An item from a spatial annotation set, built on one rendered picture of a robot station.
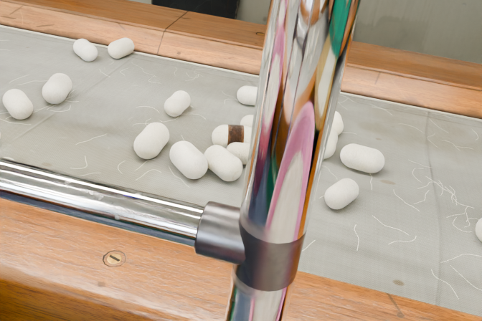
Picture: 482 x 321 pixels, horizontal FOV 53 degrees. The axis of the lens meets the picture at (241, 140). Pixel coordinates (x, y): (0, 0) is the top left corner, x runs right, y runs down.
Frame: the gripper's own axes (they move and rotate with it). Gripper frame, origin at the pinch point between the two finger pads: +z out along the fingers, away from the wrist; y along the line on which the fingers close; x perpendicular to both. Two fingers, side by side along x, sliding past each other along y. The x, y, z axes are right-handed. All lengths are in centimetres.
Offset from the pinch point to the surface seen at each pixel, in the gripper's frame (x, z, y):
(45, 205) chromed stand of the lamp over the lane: -20.1, 28.2, -1.4
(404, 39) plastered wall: 171, -113, 42
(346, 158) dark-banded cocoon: 0.7, 16.3, 10.4
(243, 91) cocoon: 5.3, 10.3, -0.1
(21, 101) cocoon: -1.5, 18.9, -16.5
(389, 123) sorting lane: 8.1, 9.0, 14.5
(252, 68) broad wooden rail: 11.5, 4.5, -0.8
